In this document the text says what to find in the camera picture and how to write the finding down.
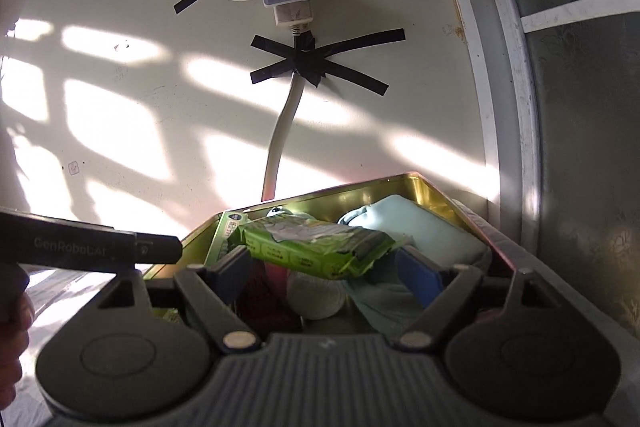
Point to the small wall sticker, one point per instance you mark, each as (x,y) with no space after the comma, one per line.
(73,168)

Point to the green tissue packet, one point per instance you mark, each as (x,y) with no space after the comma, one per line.
(318,248)

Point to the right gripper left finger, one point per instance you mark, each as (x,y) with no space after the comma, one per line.
(206,295)

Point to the person's left hand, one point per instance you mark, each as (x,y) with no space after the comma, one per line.
(14,342)

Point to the gold metal tin box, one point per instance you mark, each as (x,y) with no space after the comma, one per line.
(262,303)

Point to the black tape cross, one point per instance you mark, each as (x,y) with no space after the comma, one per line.
(313,64)

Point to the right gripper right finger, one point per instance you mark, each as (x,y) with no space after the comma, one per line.
(442,293)

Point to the white round container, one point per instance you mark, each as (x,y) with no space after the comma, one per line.
(314,298)

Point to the teal fabric pouch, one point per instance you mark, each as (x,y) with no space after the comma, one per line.
(379,295)

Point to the white window frame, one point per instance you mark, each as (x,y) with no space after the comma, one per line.
(558,87)

